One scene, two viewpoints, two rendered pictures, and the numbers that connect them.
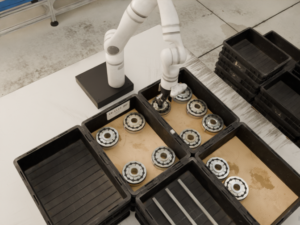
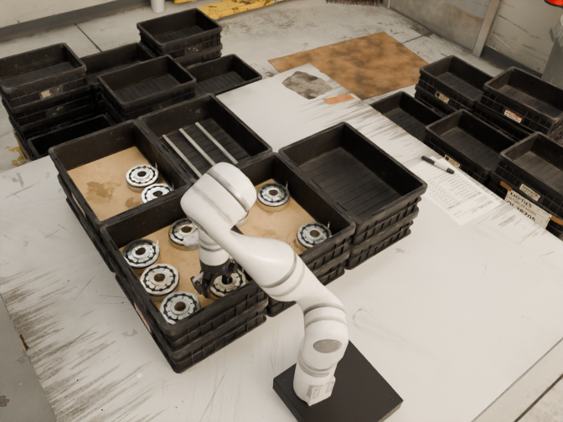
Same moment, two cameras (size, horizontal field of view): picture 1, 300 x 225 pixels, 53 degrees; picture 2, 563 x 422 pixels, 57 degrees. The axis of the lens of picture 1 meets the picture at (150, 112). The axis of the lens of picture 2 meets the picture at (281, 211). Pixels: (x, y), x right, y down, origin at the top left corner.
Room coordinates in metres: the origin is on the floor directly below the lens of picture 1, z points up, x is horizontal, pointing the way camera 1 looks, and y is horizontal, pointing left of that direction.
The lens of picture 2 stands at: (1.67, 0.13, 1.99)
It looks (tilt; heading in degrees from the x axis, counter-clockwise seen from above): 46 degrees down; 183
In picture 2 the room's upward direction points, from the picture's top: 4 degrees clockwise
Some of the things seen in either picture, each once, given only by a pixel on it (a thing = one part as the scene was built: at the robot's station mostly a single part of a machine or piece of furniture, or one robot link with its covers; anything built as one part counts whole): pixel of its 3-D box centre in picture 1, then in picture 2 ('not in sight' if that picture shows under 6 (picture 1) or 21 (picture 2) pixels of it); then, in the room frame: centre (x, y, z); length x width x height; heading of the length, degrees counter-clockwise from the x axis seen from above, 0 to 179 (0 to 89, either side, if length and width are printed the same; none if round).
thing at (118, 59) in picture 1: (114, 47); (323, 336); (1.07, 0.21, 1.00); 0.09 x 0.09 x 0.17; 7
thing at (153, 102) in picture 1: (160, 106); (226, 281); (0.86, -0.05, 0.86); 0.10 x 0.10 x 0.01
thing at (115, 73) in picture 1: (115, 70); (315, 369); (1.07, 0.20, 0.84); 0.09 x 0.09 x 0.17; 32
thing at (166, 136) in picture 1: (134, 145); (273, 219); (0.62, 0.05, 0.87); 0.40 x 0.30 x 0.11; 42
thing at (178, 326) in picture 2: (187, 107); (183, 252); (0.83, -0.17, 0.92); 0.40 x 0.30 x 0.02; 42
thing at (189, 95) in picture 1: (182, 92); (180, 307); (0.96, -0.15, 0.86); 0.10 x 0.10 x 0.01
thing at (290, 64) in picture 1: (274, 60); not in sight; (1.91, -1.00, 0.26); 0.40 x 0.30 x 0.23; 43
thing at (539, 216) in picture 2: not in sight; (524, 213); (-0.01, 1.11, 0.41); 0.31 x 0.02 x 0.16; 43
